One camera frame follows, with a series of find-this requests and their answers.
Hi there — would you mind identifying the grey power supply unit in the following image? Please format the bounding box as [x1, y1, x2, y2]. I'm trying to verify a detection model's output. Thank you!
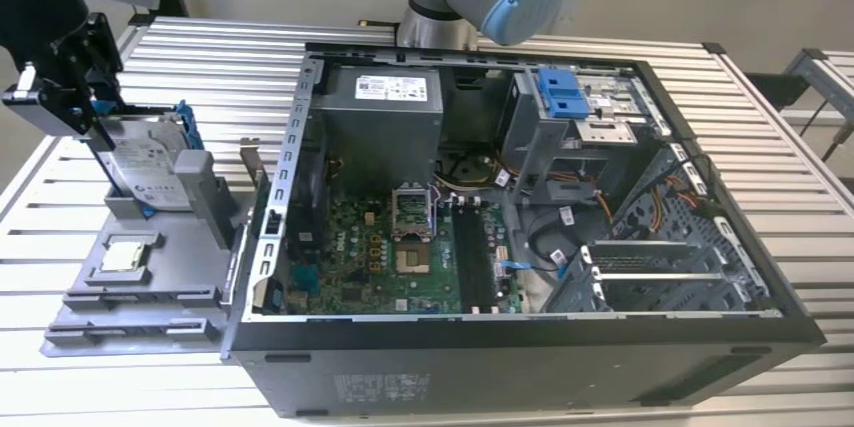
[313, 66, 446, 188]

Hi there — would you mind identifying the metal socket cover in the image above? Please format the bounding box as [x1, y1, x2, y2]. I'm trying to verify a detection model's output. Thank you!
[390, 180, 439, 243]

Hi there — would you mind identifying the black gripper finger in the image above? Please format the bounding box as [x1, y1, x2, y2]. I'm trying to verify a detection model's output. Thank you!
[36, 46, 119, 152]
[86, 11, 126, 106]

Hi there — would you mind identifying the black data wire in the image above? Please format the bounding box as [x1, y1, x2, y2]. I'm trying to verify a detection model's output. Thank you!
[497, 205, 586, 276]

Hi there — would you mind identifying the metal slat side table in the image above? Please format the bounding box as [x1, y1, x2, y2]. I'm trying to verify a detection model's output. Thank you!
[780, 46, 854, 123]

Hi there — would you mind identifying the orange yellow power wire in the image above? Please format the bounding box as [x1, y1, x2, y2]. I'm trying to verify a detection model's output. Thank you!
[650, 169, 720, 238]

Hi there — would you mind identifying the CPU socket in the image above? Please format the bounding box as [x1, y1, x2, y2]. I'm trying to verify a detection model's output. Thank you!
[394, 241, 439, 276]

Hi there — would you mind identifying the grey parts rack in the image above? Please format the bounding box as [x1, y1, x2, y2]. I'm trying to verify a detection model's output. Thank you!
[39, 149, 250, 362]

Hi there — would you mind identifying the black PC case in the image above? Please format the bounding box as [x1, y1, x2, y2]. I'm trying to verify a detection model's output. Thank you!
[219, 39, 829, 421]

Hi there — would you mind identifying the thin orange wire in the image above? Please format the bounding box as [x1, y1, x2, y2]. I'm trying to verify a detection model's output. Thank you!
[593, 189, 617, 228]

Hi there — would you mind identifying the blue plastic drive latch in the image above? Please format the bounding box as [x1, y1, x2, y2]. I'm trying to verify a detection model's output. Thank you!
[537, 66, 589, 118]

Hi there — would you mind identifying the black RAM slot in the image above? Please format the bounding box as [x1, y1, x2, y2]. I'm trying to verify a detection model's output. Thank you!
[459, 201, 486, 309]
[451, 201, 477, 309]
[475, 201, 503, 309]
[467, 201, 494, 309]

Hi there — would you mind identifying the hard disk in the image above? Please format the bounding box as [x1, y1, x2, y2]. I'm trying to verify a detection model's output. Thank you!
[86, 99, 202, 213]

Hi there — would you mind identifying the wire locking lever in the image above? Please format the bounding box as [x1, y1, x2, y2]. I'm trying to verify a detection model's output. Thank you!
[429, 185, 443, 241]

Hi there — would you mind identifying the metal disk bay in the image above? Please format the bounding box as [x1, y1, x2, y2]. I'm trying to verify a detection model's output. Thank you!
[540, 239, 769, 316]

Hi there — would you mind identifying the yellow black wire bundle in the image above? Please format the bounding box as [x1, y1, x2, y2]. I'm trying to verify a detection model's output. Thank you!
[431, 151, 519, 191]

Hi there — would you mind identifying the silver CPU chip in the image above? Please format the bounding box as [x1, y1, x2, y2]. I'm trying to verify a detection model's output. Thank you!
[98, 240, 150, 277]

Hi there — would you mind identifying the green motherboard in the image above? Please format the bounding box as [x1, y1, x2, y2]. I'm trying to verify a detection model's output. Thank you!
[286, 191, 529, 316]

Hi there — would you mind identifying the grey metal drive cage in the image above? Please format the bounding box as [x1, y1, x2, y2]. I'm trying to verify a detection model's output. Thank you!
[499, 69, 673, 208]

